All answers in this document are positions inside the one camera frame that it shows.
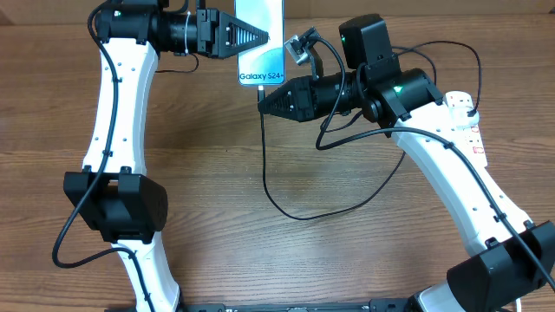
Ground black usb charging cable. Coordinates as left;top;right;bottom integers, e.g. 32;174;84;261
257;40;483;221

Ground Galaxy S24 smartphone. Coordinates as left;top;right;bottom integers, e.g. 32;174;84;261
234;0;285;86

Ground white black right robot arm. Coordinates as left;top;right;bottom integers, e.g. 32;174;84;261
258;14;554;311

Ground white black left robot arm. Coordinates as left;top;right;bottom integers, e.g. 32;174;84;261
63;1;270;311

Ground white usb charger adapter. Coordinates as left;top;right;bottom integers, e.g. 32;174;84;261
449;107;480;130

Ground white power strip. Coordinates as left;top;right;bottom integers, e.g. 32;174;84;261
442;90;489;168

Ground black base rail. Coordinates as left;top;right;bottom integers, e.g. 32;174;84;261
176;298;415;312

